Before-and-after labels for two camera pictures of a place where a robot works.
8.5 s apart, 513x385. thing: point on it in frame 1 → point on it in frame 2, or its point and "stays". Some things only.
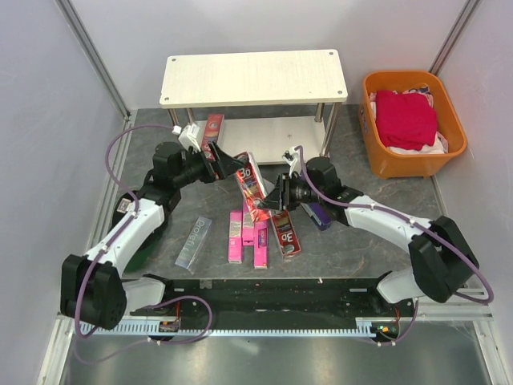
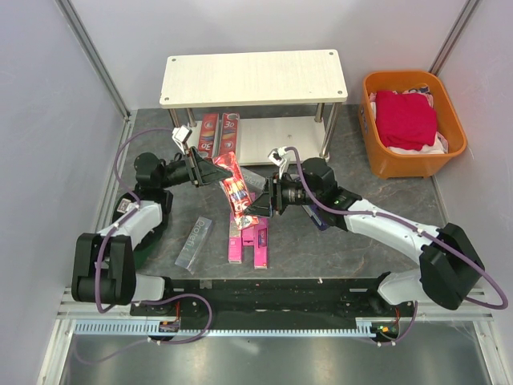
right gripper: (272, 200) stays
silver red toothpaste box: (212, 133) stays
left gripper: (228, 165) stays
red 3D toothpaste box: (284, 233) → (236, 190)
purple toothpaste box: (319, 215) stays
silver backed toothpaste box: (252, 188) → (228, 135)
